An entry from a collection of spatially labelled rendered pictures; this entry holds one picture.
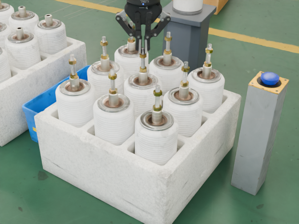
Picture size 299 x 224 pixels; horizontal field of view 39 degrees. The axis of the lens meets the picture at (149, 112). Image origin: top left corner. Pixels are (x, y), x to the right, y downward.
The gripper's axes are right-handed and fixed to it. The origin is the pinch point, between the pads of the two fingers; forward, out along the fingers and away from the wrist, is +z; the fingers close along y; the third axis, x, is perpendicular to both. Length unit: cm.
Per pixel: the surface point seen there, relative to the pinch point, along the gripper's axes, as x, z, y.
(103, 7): 112, 36, -21
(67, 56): 28.5, 18.7, -23.9
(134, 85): -2.5, 9.8, -2.0
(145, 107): -4.8, 14.7, 0.7
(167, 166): -23.5, 17.1, 5.6
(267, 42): 75, 35, 53
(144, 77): -1.1, 8.3, 0.5
